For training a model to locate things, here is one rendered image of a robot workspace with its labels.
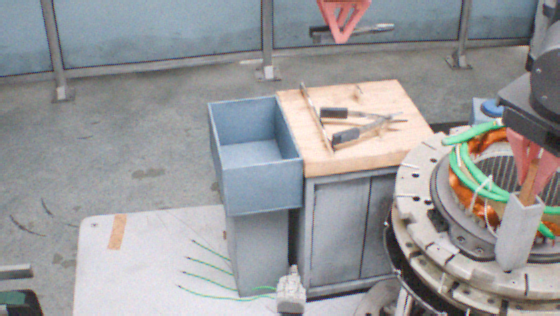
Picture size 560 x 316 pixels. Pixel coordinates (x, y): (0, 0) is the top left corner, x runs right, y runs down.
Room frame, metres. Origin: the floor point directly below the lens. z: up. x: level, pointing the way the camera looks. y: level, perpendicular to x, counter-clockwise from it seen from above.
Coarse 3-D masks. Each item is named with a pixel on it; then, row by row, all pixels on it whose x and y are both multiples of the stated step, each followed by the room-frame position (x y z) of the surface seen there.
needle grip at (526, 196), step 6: (534, 162) 0.49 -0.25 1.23; (534, 168) 0.49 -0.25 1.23; (528, 174) 0.49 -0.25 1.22; (534, 174) 0.48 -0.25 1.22; (528, 180) 0.49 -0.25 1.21; (534, 180) 0.48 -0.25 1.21; (528, 186) 0.49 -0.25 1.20; (522, 192) 0.49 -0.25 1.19; (528, 192) 0.49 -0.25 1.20; (522, 198) 0.49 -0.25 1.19; (528, 198) 0.48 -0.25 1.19; (534, 198) 0.49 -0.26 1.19; (522, 204) 0.49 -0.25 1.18; (528, 204) 0.48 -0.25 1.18
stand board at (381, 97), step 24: (288, 96) 0.88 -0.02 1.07; (312, 96) 0.88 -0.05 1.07; (336, 96) 0.88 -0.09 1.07; (384, 96) 0.88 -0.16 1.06; (408, 96) 0.88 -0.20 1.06; (288, 120) 0.81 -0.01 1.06; (312, 120) 0.81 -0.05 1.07; (336, 120) 0.81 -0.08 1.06; (360, 120) 0.81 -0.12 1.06; (408, 120) 0.81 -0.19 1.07; (312, 144) 0.75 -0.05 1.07; (360, 144) 0.75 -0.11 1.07; (384, 144) 0.75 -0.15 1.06; (408, 144) 0.75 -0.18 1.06; (312, 168) 0.71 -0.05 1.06; (336, 168) 0.72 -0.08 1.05; (360, 168) 0.72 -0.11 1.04
